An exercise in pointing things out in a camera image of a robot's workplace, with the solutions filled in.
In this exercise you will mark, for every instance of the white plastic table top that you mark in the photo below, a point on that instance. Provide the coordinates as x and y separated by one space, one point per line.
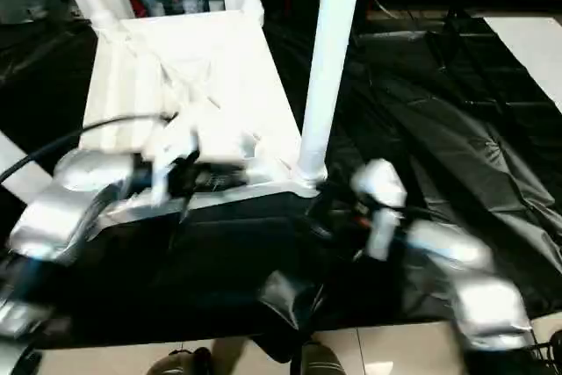
197 63

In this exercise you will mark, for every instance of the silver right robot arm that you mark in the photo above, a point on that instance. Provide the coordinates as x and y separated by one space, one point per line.
474 278

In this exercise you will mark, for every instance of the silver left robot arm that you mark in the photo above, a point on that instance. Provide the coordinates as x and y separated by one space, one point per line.
66 208

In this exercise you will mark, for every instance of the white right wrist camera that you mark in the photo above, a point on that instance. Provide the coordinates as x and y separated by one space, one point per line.
379 182

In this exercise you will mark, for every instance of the white flat board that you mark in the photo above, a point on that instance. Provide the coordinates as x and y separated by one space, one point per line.
531 50

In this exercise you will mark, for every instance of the black mat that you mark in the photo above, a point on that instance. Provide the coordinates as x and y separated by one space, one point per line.
461 129

